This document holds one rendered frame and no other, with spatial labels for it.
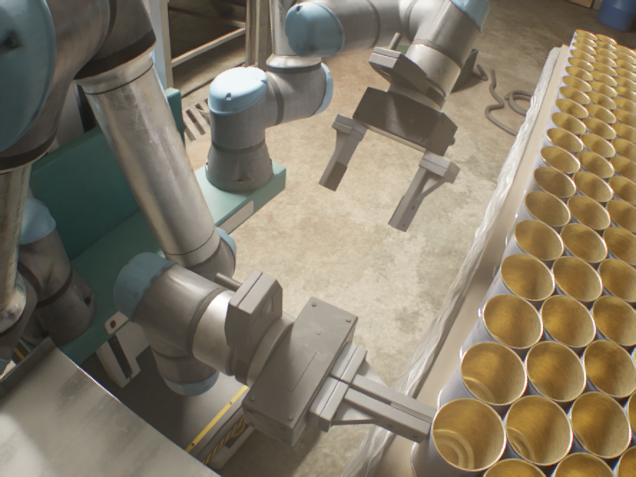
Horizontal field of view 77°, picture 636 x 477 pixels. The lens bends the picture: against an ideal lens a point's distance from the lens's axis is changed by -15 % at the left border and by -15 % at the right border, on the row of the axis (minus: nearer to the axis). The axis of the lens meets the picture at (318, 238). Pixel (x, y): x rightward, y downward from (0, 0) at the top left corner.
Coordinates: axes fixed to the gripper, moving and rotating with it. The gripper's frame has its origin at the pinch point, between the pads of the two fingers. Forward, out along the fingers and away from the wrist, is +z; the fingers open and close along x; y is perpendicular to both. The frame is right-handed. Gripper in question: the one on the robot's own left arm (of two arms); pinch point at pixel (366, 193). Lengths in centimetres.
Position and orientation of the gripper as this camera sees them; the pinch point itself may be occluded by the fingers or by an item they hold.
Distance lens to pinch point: 62.1
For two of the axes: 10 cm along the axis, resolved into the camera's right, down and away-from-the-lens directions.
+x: -6.3, -4.4, 6.4
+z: -4.6, 8.8, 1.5
